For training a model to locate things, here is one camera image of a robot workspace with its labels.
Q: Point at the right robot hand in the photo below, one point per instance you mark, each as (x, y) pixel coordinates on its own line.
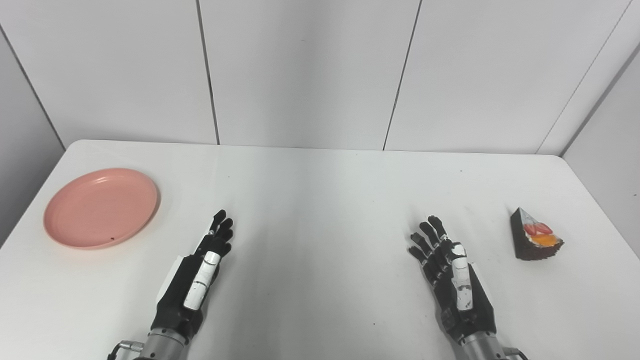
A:
(462, 295)

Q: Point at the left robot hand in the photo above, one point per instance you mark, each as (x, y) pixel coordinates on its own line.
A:
(185, 287)

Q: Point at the chocolate cake slice with fruit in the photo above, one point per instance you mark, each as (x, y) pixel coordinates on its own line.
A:
(533, 237)

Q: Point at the pink round plate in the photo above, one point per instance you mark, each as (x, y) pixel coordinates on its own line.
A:
(101, 208)

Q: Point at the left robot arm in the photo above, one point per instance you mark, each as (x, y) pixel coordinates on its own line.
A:
(161, 345)

